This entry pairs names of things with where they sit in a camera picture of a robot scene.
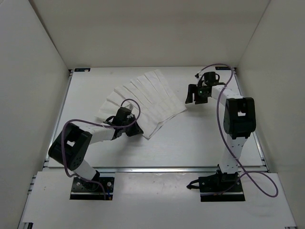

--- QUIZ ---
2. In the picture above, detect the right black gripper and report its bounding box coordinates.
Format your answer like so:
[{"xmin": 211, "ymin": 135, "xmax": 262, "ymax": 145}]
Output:
[{"xmin": 185, "ymin": 84, "xmax": 209, "ymax": 104}]

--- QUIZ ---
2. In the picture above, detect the white pleated skirt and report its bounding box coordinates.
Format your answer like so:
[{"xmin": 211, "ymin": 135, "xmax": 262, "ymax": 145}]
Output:
[{"xmin": 95, "ymin": 70, "xmax": 186, "ymax": 139}]

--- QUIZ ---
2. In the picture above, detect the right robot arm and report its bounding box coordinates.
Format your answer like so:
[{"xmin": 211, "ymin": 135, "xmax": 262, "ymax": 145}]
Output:
[{"xmin": 185, "ymin": 72, "xmax": 256, "ymax": 191}]

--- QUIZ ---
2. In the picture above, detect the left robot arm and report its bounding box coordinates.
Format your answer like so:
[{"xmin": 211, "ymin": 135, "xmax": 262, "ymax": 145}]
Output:
[{"xmin": 48, "ymin": 107, "xmax": 143, "ymax": 191}]

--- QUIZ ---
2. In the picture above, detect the right blue corner label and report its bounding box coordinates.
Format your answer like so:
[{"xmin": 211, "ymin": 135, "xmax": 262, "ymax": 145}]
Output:
[{"xmin": 215, "ymin": 66, "xmax": 231, "ymax": 71}]

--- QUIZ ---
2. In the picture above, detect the blue corner label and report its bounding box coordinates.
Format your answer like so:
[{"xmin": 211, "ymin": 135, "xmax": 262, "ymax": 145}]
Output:
[
  {"xmin": 74, "ymin": 68, "xmax": 91, "ymax": 72},
  {"xmin": 215, "ymin": 66, "xmax": 231, "ymax": 71}
]

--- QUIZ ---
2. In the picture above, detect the left blue corner label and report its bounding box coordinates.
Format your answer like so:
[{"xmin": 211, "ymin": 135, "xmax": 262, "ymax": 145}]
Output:
[{"xmin": 74, "ymin": 68, "xmax": 91, "ymax": 72}]

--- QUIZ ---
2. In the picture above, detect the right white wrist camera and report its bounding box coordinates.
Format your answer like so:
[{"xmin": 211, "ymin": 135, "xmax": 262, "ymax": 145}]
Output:
[{"xmin": 195, "ymin": 73, "xmax": 204, "ymax": 84}]

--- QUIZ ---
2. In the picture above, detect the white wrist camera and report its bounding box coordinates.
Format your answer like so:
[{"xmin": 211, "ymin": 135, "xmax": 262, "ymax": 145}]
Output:
[
  {"xmin": 195, "ymin": 73, "xmax": 204, "ymax": 84},
  {"xmin": 125, "ymin": 104, "xmax": 133, "ymax": 111}
]

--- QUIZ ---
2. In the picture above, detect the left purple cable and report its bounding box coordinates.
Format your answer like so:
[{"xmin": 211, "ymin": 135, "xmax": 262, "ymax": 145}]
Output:
[{"xmin": 61, "ymin": 99, "xmax": 141, "ymax": 177}]

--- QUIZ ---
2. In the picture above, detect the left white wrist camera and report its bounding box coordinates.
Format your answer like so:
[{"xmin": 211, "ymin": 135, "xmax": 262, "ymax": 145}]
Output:
[{"xmin": 125, "ymin": 104, "xmax": 133, "ymax": 111}]

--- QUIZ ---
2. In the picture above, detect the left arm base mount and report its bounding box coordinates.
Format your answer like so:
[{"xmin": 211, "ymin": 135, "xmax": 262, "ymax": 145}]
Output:
[{"xmin": 70, "ymin": 177, "xmax": 115, "ymax": 201}]

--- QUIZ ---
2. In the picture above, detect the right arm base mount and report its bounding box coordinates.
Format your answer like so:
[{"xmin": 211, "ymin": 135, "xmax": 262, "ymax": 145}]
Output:
[{"xmin": 186, "ymin": 170, "xmax": 245, "ymax": 202}]

